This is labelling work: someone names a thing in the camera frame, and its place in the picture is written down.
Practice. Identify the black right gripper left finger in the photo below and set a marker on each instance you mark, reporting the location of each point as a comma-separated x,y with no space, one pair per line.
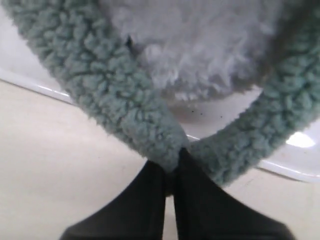
136,214

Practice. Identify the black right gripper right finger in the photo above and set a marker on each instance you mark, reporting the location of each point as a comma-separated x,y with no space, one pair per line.
204,211

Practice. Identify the green fleece scarf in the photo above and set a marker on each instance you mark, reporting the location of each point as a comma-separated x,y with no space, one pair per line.
124,62

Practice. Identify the white plush snowman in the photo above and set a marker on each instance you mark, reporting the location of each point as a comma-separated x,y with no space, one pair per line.
198,50

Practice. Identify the white rectangular plastic tray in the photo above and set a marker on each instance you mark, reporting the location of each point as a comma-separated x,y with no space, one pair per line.
295,160

